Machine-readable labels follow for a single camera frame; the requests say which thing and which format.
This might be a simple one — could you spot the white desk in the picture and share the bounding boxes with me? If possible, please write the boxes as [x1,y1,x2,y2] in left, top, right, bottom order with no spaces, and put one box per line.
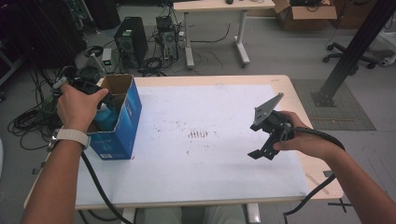
[172,0,276,70]

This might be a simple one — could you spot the person's left hand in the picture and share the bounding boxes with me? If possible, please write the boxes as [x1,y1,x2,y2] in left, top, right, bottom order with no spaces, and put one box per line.
[55,83,110,134]

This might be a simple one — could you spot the small coiled black cable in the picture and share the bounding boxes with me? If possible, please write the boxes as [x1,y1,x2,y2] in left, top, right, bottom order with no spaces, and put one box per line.
[83,45,105,59]

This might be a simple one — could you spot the bundle of black floor cables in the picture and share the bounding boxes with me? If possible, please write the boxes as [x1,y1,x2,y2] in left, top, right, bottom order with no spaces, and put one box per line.
[7,68,68,150]

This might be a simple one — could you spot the person's leg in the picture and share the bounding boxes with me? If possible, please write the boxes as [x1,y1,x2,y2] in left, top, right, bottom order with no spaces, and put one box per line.
[144,206,185,224]
[199,204,247,224]

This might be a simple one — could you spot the black tape cross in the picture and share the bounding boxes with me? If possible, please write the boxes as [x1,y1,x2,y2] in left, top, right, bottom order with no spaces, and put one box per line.
[327,198,353,214]

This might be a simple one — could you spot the black aluminium post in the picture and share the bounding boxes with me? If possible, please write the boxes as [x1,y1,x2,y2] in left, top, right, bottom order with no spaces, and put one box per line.
[310,0,396,108]

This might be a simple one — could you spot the black office chair base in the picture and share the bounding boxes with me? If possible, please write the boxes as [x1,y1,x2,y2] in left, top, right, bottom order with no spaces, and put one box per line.
[321,41,379,70]

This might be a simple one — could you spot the wristwatch with beige strap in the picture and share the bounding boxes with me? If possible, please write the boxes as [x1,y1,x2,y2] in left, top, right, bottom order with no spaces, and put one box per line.
[47,128,92,152]

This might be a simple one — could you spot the person's right hand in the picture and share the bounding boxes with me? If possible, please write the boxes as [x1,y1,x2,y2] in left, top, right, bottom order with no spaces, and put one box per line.
[273,110,343,161]

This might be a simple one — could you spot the small open computer case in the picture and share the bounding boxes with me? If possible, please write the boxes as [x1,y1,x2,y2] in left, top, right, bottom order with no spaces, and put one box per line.
[155,15,180,63]

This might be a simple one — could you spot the beige tape strip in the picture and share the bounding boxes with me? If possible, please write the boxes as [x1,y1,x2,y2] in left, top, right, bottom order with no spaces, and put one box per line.
[304,172,330,196]

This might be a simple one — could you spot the blue cardboard box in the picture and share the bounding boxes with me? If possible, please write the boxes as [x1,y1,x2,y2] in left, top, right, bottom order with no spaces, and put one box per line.
[88,74,143,161]

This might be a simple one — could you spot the dark curtain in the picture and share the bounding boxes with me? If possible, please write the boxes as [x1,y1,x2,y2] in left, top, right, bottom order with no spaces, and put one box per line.
[0,0,87,91]

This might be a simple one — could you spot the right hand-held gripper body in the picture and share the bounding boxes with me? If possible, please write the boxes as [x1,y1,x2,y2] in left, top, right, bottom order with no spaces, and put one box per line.
[249,91,296,144]

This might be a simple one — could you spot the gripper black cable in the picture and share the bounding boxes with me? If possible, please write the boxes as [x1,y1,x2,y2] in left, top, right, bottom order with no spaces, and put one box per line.
[282,125,347,224]
[80,151,134,224]

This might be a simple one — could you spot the thin black floor cable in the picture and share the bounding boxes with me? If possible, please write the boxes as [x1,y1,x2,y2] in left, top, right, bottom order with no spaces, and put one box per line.
[190,22,232,44]

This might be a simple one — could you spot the white device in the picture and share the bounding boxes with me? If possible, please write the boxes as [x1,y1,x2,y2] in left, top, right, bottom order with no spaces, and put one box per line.
[377,31,396,68]

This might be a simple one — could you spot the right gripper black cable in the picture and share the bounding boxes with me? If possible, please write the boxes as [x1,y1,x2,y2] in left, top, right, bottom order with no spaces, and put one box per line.
[282,125,347,224]

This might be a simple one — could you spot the white table leg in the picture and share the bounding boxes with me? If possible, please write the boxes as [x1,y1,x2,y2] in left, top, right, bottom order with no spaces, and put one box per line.
[246,203,262,224]

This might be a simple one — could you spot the black computer tower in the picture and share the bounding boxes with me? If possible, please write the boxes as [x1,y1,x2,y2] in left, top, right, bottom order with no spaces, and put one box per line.
[113,16,149,68]

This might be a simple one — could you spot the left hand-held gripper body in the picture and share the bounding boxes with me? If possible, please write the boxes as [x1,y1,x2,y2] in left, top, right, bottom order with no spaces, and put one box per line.
[51,52,107,95]

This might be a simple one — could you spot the person's right leg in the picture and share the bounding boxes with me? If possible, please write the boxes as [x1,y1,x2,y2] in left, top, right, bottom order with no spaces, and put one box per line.
[199,204,247,224]

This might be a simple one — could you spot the open brown cardboard box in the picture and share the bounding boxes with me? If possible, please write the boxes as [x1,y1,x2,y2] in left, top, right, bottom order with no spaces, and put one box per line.
[272,0,338,32]

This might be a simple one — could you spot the coiled black cables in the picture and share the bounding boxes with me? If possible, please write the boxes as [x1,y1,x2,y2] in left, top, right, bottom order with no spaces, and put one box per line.
[136,56,167,77]

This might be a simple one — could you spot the black tape piece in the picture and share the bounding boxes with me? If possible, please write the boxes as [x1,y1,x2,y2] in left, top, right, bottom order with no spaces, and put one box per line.
[31,161,47,175]

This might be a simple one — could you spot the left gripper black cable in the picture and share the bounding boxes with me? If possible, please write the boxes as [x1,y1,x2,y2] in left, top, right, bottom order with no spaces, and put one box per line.
[80,151,134,224]

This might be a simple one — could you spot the grey floor mat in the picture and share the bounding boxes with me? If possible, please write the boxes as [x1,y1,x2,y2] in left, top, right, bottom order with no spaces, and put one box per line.
[290,77,377,132]

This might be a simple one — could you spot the grey power unit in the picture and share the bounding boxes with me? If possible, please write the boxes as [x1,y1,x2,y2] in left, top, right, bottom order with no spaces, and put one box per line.
[101,47,114,75]

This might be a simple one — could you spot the person's left leg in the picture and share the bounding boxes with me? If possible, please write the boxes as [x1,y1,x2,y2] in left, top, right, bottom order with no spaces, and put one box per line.
[144,206,185,224]

